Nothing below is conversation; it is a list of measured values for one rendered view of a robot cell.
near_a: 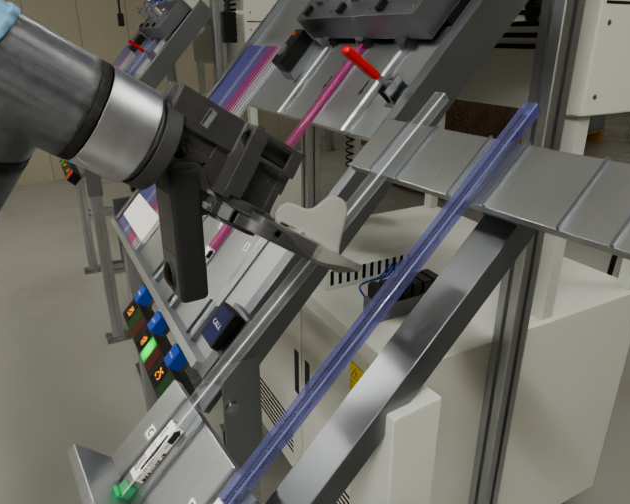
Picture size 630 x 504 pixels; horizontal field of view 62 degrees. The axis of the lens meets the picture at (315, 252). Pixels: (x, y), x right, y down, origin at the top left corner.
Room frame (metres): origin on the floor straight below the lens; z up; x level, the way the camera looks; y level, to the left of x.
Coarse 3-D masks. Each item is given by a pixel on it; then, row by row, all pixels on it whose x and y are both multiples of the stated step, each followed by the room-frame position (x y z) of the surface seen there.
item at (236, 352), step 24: (432, 96) 0.58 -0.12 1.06; (432, 120) 0.56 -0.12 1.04; (408, 144) 0.54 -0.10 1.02; (384, 168) 0.53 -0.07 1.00; (360, 192) 0.52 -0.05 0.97; (312, 264) 0.48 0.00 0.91; (288, 288) 0.46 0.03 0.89; (264, 312) 0.45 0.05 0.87; (240, 336) 0.45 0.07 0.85; (240, 360) 0.43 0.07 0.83; (216, 384) 0.42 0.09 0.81; (192, 408) 0.41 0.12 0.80
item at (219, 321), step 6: (222, 306) 0.58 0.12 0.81; (222, 312) 0.57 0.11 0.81; (228, 312) 0.57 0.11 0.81; (216, 318) 0.57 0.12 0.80; (222, 318) 0.57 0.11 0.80; (228, 318) 0.56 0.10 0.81; (210, 324) 0.57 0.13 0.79; (216, 324) 0.56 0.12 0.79; (222, 324) 0.56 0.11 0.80; (204, 330) 0.57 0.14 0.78; (210, 330) 0.56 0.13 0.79; (216, 330) 0.56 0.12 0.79; (210, 336) 0.56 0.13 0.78; (216, 336) 0.55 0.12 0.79; (210, 342) 0.55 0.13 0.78
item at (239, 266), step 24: (240, 240) 0.75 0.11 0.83; (264, 240) 0.71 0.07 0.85; (216, 264) 0.75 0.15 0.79; (240, 264) 0.70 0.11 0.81; (264, 264) 0.67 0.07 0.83; (168, 288) 0.80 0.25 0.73; (216, 288) 0.70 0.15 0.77; (240, 288) 0.66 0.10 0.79; (192, 312) 0.70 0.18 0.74; (192, 336) 0.64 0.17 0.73
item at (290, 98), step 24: (288, 0) 1.36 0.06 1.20; (288, 24) 1.25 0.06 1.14; (336, 48) 0.99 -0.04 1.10; (384, 48) 0.87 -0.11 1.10; (408, 48) 0.82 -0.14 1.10; (432, 48) 0.77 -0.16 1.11; (312, 72) 0.99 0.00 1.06; (360, 72) 0.87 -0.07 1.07; (384, 72) 0.81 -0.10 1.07; (408, 72) 0.77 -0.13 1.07; (264, 96) 1.07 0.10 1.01; (288, 96) 0.99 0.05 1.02; (312, 96) 0.93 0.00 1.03; (336, 96) 0.87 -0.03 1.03; (360, 96) 0.82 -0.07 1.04; (336, 120) 0.81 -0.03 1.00; (360, 120) 0.77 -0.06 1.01
